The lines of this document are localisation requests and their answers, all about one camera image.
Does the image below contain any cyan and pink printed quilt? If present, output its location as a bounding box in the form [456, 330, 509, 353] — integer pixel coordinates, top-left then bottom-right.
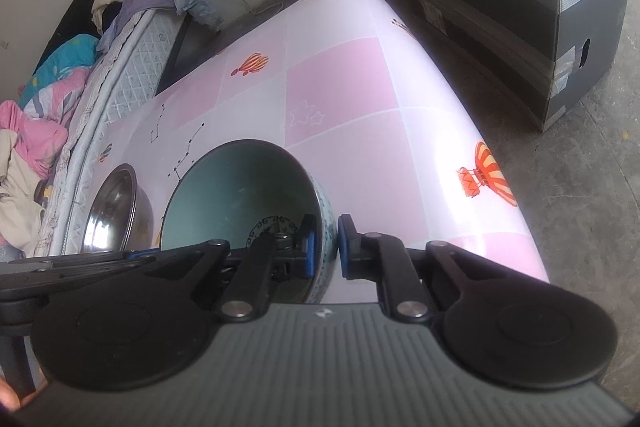
[19, 34, 102, 118]

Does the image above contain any lavender cloth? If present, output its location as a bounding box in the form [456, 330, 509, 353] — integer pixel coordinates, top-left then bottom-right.
[96, 0, 177, 54]

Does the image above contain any teal patterned ceramic bowl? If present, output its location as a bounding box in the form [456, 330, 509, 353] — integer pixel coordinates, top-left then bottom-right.
[160, 139, 338, 305]

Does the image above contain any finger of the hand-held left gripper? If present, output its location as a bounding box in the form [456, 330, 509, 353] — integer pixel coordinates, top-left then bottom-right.
[9, 253, 157, 270]
[0, 262, 147, 304]

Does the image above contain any small stainless steel bowl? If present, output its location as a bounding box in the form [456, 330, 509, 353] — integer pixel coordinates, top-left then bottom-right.
[81, 163, 154, 254]

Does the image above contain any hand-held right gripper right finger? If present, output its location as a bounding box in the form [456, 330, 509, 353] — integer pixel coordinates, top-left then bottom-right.
[337, 214, 506, 324]

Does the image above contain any white quilted mattress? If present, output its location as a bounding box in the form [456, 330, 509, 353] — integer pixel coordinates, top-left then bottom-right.
[47, 9, 185, 258]

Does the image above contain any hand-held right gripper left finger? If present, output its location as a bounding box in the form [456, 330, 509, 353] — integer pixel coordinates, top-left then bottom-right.
[145, 213, 320, 324]

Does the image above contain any grey corrugated plastic box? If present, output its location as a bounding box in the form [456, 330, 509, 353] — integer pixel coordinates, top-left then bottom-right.
[374, 0, 634, 134]

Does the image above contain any beige garment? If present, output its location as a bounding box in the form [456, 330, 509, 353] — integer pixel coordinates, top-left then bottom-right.
[0, 129, 47, 254]

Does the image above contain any pink checked balloon tablecloth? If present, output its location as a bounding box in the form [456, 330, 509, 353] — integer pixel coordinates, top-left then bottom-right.
[47, 0, 551, 308]

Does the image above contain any person's left hand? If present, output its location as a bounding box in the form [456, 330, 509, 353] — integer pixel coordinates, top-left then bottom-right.
[0, 381, 22, 412]

